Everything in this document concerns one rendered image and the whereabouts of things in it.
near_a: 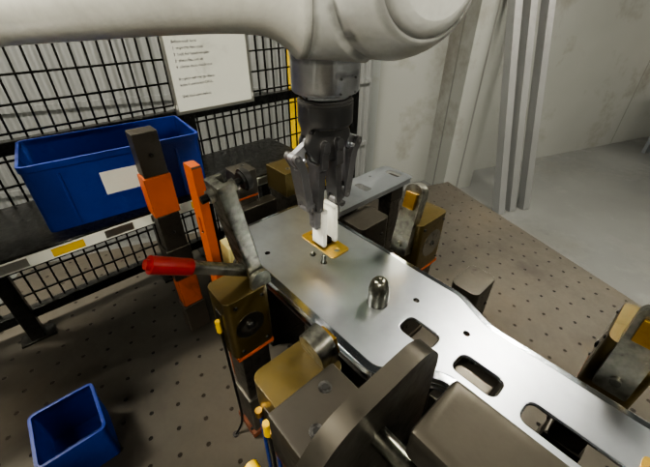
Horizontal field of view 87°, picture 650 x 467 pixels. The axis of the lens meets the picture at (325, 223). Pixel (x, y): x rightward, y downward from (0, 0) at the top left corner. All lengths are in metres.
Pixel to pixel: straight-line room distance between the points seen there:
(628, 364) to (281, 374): 0.41
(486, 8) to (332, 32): 2.58
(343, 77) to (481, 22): 2.41
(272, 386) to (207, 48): 0.81
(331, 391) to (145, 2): 0.32
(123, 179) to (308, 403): 0.59
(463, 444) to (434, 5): 0.25
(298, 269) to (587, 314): 0.81
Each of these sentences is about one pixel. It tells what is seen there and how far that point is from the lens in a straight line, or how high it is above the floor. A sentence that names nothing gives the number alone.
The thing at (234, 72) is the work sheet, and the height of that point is 1.23.
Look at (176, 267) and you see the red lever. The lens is 0.44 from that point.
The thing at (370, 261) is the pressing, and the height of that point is 1.00.
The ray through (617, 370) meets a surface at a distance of 0.57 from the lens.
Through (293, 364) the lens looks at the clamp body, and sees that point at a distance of 0.39.
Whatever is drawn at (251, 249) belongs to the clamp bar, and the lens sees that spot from 0.46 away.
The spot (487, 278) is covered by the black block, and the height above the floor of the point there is 0.99.
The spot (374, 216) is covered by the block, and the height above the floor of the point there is 0.98.
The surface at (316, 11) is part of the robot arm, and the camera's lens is 0.26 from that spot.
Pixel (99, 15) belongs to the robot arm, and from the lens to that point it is 0.33.
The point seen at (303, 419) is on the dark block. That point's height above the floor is 1.12.
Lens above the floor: 1.39
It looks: 33 degrees down
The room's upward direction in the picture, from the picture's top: straight up
